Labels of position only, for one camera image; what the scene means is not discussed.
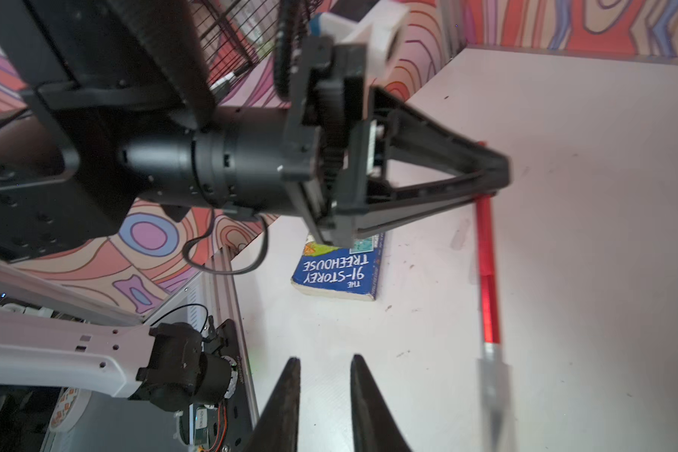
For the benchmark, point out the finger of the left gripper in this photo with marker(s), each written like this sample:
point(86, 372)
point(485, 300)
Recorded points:
point(387, 208)
point(411, 137)

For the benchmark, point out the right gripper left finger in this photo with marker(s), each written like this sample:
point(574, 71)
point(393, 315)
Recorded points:
point(278, 426)

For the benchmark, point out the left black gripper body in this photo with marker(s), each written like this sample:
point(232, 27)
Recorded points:
point(301, 161)

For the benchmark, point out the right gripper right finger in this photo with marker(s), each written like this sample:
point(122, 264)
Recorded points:
point(373, 426)

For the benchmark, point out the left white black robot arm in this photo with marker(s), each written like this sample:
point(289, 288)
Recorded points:
point(118, 107)

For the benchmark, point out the blue treehouse paperback book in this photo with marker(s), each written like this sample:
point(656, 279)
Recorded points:
point(340, 273)

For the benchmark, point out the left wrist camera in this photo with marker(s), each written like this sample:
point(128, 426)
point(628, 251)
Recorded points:
point(380, 25)

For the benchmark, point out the black wire basket left wall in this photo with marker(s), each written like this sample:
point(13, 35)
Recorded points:
point(237, 35)

